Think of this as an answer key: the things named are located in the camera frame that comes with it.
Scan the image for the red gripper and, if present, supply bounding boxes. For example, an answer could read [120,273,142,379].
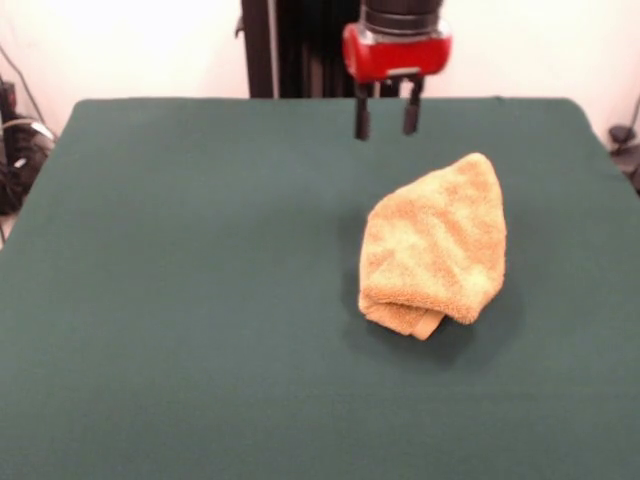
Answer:
[342,22,455,140]

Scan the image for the tan terry towel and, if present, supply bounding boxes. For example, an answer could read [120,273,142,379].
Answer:
[356,152,510,342]

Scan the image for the dark green table cloth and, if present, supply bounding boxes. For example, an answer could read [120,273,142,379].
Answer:
[0,97,640,480]

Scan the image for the black robot pedestal frame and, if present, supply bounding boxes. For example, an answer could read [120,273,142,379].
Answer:
[233,0,416,99]

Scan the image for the black plug with cable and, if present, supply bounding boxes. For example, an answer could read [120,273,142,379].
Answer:
[607,97,640,196]

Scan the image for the black cable bundle with plugs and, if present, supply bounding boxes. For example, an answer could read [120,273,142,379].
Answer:
[0,44,57,216]

